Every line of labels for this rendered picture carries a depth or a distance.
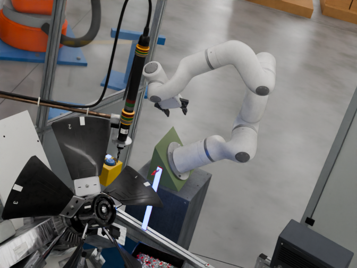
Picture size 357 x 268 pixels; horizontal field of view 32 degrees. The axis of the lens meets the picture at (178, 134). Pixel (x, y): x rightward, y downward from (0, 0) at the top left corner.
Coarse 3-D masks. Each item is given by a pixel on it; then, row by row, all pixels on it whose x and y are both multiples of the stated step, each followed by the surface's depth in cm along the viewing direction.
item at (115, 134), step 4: (112, 116) 214; (112, 120) 214; (116, 120) 214; (112, 124) 214; (116, 124) 215; (116, 128) 215; (112, 132) 218; (116, 132) 217; (112, 136) 217; (116, 136) 217; (112, 140) 219; (116, 140) 218; (128, 140) 220; (116, 144) 217; (120, 144) 217; (124, 144) 217; (128, 144) 218
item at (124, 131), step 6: (144, 30) 200; (144, 36) 200; (138, 42) 202; (144, 42) 200; (120, 126) 216; (126, 126) 215; (120, 132) 217; (126, 132) 217; (120, 138) 218; (126, 138) 219
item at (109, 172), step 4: (104, 164) 274; (116, 164) 276; (120, 164) 277; (104, 168) 272; (108, 168) 272; (112, 168) 273; (116, 168) 276; (120, 168) 279; (104, 172) 273; (108, 172) 272; (112, 172) 274; (116, 172) 278; (120, 172) 281; (100, 176) 275; (104, 176) 273; (108, 176) 273; (112, 176) 276; (116, 176) 279; (100, 180) 275; (104, 180) 274; (108, 180) 275; (112, 180) 278; (104, 184) 275; (108, 184) 276
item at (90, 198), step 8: (88, 200) 220; (96, 200) 219; (104, 200) 222; (112, 200) 225; (80, 208) 221; (88, 208) 218; (96, 208) 219; (112, 208) 225; (80, 216) 220; (88, 216) 218; (96, 216) 217; (104, 216) 221; (112, 216) 224; (72, 224) 223; (80, 224) 225; (88, 224) 220; (96, 224) 219; (104, 224) 219; (88, 232) 228
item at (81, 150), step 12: (60, 120) 229; (72, 120) 230; (84, 120) 232; (96, 120) 234; (108, 120) 236; (60, 132) 228; (72, 132) 229; (84, 132) 230; (96, 132) 232; (108, 132) 234; (60, 144) 228; (72, 144) 228; (84, 144) 229; (96, 144) 230; (72, 156) 227; (84, 156) 228; (96, 156) 228; (72, 168) 227; (84, 168) 227; (96, 168) 227
